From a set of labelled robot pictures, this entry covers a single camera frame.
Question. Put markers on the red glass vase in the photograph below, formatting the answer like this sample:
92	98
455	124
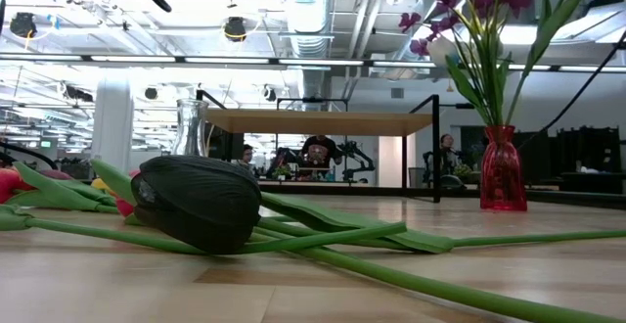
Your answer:
504	176

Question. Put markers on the yellow and red tulip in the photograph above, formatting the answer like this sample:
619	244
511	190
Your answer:
100	184

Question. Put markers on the black background robot arm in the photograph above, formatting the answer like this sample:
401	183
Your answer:
354	159

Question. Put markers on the wooden shelf with black legs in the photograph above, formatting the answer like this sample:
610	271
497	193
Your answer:
318	122

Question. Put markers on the person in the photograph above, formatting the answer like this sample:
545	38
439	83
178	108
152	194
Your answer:
446	149
318	152
247	155

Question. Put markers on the clear glass vase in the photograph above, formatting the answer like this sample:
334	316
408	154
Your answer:
191	127

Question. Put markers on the black partition panels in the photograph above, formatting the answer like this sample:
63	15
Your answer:
587	159

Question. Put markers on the orange tulip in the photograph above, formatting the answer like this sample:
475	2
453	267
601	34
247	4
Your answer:
10	186

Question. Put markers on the black aluminium table frame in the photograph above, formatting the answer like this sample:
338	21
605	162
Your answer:
577	199

